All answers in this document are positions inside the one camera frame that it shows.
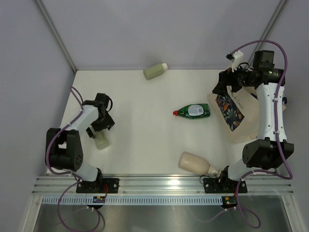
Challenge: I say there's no left small circuit board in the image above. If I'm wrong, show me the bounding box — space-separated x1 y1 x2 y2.
93 196 106 203

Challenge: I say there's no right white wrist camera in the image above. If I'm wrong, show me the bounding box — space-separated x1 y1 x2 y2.
226 50 244 72

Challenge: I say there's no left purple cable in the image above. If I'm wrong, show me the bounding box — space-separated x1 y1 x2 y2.
45 87 104 230

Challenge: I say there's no aluminium mounting rail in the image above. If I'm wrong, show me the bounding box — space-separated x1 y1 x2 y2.
32 174 294 196

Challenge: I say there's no white slotted cable duct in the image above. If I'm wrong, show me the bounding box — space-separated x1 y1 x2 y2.
41 195 228 206

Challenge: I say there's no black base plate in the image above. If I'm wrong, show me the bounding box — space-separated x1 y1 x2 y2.
76 178 119 194
203 178 238 194

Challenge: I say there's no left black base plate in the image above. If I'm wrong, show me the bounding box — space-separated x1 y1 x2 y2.
76 178 119 194

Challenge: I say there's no aluminium frame post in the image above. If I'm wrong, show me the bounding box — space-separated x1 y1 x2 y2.
33 0 78 74
247 0 289 65

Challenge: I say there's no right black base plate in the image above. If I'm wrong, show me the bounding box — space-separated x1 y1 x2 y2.
203 178 238 194

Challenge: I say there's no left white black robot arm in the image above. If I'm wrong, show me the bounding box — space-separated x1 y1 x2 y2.
45 93 115 193

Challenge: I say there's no pale green translucent bottle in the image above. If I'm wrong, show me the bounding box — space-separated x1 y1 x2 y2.
94 131 110 150

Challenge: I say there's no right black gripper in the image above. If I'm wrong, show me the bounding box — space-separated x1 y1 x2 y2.
212 61 254 97

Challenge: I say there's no left aluminium frame post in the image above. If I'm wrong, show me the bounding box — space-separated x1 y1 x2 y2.
33 0 78 74

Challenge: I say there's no green dish soap bottle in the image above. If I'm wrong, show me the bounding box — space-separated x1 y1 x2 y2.
173 103 211 119

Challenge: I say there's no right small circuit board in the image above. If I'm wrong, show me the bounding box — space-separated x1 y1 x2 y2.
222 196 237 209

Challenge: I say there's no sage green bottle white cap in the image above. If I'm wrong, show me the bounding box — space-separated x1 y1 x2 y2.
143 63 168 80

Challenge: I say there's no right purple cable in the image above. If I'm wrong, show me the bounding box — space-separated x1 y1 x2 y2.
205 39 294 229

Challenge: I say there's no purple cable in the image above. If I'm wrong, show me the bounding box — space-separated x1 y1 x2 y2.
205 39 294 229
45 87 104 230

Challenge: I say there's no small circuit board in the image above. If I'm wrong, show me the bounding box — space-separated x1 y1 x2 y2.
222 196 237 209
93 196 106 203

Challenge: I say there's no beige cream bottle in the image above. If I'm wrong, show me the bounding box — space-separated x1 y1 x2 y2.
178 152 221 176

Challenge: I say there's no beige canvas tote bag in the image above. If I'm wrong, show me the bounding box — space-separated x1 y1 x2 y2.
207 86 288 145

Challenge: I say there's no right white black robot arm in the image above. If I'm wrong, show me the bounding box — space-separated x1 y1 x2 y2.
212 50 294 192

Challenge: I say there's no right aluminium frame post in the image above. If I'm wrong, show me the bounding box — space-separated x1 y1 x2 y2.
247 0 289 65

